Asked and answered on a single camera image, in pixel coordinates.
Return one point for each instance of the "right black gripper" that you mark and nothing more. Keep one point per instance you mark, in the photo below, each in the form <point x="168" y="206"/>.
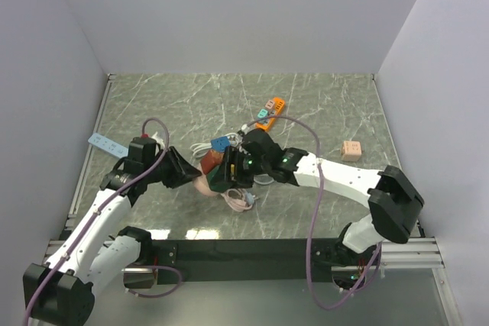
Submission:
<point x="233" y="155"/>

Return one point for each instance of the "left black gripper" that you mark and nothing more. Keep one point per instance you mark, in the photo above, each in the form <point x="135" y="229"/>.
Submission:
<point x="181" y="171"/>

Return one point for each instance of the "pink round socket base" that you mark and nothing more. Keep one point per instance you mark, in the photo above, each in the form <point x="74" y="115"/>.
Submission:
<point x="201" y="185"/>

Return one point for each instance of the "red-brown cube socket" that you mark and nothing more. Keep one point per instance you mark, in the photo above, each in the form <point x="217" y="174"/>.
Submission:
<point x="211" y="160"/>

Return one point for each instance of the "blue cube socket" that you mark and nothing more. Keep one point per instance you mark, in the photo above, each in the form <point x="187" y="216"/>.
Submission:
<point x="220" y="144"/>

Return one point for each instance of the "light blue power strip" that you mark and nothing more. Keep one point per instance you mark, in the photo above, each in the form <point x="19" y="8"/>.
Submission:
<point x="107" y="145"/>

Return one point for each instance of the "peach cube socket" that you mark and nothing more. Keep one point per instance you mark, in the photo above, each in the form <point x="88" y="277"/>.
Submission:
<point x="350" y="151"/>

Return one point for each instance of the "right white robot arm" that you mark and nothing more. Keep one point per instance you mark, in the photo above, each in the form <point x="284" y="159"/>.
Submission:
<point x="393" y="203"/>

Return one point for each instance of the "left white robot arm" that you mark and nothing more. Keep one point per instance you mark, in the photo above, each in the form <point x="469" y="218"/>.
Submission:
<point x="63" y="290"/>

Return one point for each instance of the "teal plug adapter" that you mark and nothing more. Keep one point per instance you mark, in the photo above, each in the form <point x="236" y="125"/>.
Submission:
<point x="263" y="113"/>

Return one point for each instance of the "pink plug adapter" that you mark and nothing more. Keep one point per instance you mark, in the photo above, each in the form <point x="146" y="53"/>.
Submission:
<point x="270" y="105"/>

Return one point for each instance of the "orange power strip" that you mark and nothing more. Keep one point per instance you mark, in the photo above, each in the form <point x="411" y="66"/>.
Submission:
<point x="267" y="123"/>

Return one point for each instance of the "black base beam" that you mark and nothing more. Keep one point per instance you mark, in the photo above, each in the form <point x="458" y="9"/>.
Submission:
<point x="255" y="259"/>

